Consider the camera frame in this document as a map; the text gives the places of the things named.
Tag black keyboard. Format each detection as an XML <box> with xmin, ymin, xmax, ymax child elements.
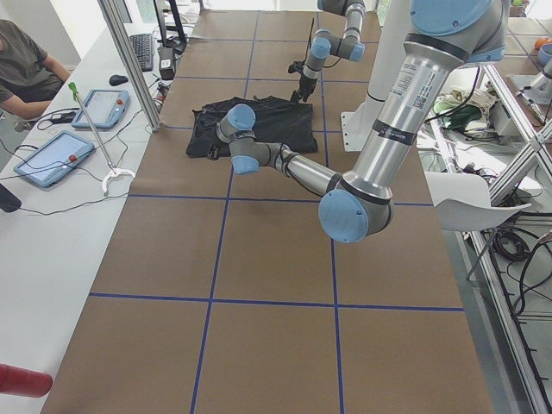
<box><xmin>129</xmin><ymin>34</ymin><xmax>154</xmax><ymax>72</ymax></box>

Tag black computer mouse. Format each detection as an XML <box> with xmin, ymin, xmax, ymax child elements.
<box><xmin>109</xmin><ymin>74</ymin><xmax>129</xmax><ymax>86</ymax></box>

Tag aluminium frame shelf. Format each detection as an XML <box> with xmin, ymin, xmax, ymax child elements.
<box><xmin>413</xmin><ymin>12</ymin><xmax>552</xmax><ymax>414</ymax></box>

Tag black power adapter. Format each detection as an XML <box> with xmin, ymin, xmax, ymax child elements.
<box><xmin>157</xmin><ymin>47</ymin><xmax>176</xmax><ymax>80</ymax></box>

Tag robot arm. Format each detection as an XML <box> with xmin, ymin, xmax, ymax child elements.
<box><xmin>288</xmin><ymin>1</ymin><xmax>366</xmax><ymax>104</ymax></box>
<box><xmin>216</xmin><ymin>1</ymin><xmax>510</xmax><ymax>243</ymax></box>

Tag red cylinder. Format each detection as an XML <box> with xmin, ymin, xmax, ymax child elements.
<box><xmin>1</xmin><ymin>364</ymin><xmax>53</xmax><ymax>398</ymax></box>

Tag aluminium frame post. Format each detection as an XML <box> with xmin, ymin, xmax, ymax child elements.
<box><xmin>97</xmin><ymin>0</ymin><xmax>162</xmax><ymax>133</ymax></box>

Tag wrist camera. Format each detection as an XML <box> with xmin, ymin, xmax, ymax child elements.
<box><xmin>287</xmin><ymin>60</ymin><xmax>304</xmax><ymax>74</ymax></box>

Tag near blue teach pendant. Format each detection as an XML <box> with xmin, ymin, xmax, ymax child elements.
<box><xmin>13</xmin><ymin>131</ymin><xmax>95</xmax><ymax>188</ymax></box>

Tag white chair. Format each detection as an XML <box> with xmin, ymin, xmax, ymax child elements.
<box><xmin>425</xmin><ymin>172</ymin><xmax>531</xmax><ymax>231</ymax></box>

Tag seated person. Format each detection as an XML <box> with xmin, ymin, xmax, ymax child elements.
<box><xmin>1</xmin><ymin>19</ymin><xmax>70</xmax><ymax>120</ymax></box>

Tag far blue teach pendant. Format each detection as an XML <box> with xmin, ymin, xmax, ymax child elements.
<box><xmin>84</xmin><ymin>90</ymin><xmax>130</xmax><ymax>130</ymax></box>

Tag black printed t-shirt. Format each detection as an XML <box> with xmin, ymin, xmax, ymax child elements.
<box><xmin>186</xmin><ymin>96</ymin><xmax>318</xmax><ymax>158</ymax></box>

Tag grabber stick green handle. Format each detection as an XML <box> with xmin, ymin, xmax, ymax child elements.
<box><xmin>68</xmin><ymin>82</ymin><xmax>135</xmax><ymax>196</ymax></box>

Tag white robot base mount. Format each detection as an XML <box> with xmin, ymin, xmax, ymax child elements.
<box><xmin>341</xmin><ymin>0</ymin><xmax>411</xmax><ymax>152</ymax></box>

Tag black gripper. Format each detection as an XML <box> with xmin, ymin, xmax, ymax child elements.
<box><xmin>292</xmin><ymin>72</ymin><xmax>319</xmax><ymax>104</ymax></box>
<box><xmin>206</xmin><ymin>145</ymin><xmax>220</xmax><ymax>160</ymax></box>

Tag blue teach pendant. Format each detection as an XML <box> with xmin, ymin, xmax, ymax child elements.
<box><xmin>84</xmin><ymin>90</ymin><xmax>130</xmax><ymax>130</ymax></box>
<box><xmin>13</xmin><ymin>131</ymin><xmax>95</xmax><ymax>188</ymax></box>

